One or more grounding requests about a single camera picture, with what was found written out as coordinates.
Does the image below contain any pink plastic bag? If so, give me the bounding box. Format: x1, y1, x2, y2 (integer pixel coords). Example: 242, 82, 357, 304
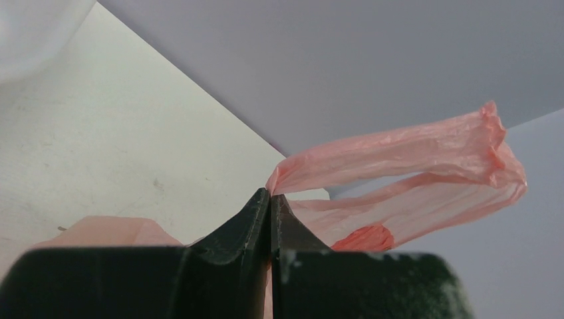
31, 102, 527, 318

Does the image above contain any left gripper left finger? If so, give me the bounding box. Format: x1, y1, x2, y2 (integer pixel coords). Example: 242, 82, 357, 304
1, 188, 270, 318

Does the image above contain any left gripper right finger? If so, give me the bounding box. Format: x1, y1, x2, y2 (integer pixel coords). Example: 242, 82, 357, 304
271, 195, 474, 318

